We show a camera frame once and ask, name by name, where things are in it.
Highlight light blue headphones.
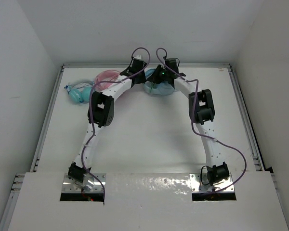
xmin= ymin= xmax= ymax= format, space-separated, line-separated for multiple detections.
xmin=143 ymin=81 xmax=175 ymax=96

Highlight pink headphones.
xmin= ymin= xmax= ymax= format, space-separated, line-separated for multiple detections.
xmin=94 ymin=70 xmax=120 ymax=91

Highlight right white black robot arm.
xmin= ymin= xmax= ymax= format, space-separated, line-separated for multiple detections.
xmin=147 ymin=56 xmax=230 ymax=187

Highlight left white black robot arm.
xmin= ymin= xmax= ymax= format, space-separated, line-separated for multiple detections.
xmin=68 ymin=55 xmax=147 ymax=183

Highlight teal headphones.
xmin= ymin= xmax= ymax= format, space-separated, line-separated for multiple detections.
xmin=64 ymin=80 xmax=94 ymax=104

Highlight aluminium frame rail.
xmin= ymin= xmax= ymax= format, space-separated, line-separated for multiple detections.
xmin=228 ymin=66 xmax=265 ymax=171
xmin=29 ymin=66 xmax=64 ymax=172
xmin=62 ymin=63 xmax=231 ymax=68

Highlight right aluminium frame rail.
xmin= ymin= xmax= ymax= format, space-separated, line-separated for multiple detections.
xmin=228 ymin=66 xmax=265 ymax=171

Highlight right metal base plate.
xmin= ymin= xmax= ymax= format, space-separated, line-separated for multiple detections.
xmin=190 ymin=173 xmax=236 ymax=193

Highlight metal base plate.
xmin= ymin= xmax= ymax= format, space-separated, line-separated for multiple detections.
xmin=61 ymin=174 xmax=106 ymax=193
xmin=190 ymin=173 xmax=236 ymax=193

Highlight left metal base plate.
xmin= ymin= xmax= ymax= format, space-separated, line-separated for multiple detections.
xmin=61 ymin=174 xmax=106 ymax=193

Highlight left aluminium frame rail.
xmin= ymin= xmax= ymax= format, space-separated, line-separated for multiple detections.
xmin=29 ymin=66 xmax=64 ymax=172

